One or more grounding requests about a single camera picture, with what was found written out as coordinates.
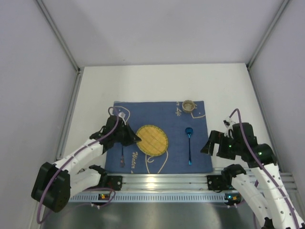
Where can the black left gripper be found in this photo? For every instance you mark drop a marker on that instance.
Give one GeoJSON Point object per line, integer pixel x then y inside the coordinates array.
{"type": "Point", "coordinates": [125, 135]}

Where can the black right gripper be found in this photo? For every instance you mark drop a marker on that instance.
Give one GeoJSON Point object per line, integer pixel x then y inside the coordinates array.
{"type": "Point", "coordinates": [219, 145]}

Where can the purple fork with patterned handle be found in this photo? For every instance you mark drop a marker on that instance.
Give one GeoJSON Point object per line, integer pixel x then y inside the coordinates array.
{"type": "Point", "coordinates": [122, 161]}

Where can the round yellow woven coaster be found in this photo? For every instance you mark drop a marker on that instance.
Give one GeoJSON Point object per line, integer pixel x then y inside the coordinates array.
{"type": "Point", "coordinates": [154, 140]}

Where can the blue metallic spoon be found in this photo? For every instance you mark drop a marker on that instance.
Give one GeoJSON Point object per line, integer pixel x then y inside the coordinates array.
{"type": "Point", "coordinates": [189, 132]}

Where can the blue cloth placemat with fish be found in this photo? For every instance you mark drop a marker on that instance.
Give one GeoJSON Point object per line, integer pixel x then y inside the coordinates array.
{"type": "Point", "coordinates": [171, 140]}

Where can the speckled ceramic cup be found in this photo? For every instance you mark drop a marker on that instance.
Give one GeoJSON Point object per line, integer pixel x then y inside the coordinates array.
{"type": "Point", "coordinates": [188, 106]}

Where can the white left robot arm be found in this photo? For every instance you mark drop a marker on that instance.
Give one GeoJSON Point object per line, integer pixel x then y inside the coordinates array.
{"type": "Point", "coordinates": [56, 183]}

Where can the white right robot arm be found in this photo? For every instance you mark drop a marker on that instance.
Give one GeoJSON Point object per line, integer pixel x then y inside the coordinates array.
{"type": "Point", "coordinates": [268, 200]}

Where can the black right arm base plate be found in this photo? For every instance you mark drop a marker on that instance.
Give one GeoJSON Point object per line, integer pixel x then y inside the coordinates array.
{"type": "Point", "coordinates": [221, 182]}

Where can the aluminium front rail frame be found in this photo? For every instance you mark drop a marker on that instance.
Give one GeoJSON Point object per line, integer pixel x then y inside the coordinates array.
{"type": "Point", "coordinates": [163, 182]}

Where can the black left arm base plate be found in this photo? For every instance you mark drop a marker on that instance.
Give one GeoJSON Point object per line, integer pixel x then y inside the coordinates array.
{"type": "Point", "coordinates": [114, 182]}

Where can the perforated grey cable duct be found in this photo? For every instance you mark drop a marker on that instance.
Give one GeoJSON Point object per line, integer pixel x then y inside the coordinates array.
{"type": "Point", "coordinates": [120, 197]}

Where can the left aluminium corner post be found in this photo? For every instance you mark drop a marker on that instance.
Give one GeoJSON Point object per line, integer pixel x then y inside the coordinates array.
{"type": "Point", "coordinates": [49, 19]}

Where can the aluminium corner post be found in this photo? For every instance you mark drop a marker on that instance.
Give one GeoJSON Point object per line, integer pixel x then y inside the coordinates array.
{"type": "Point", "coordinates": [268, 32]}
{"type": "Point", "coordinates": [49, 19]}

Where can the right aluminium corner post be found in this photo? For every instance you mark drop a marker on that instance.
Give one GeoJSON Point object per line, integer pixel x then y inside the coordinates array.
{"type": "Point", "coordinates": [268, 32]}

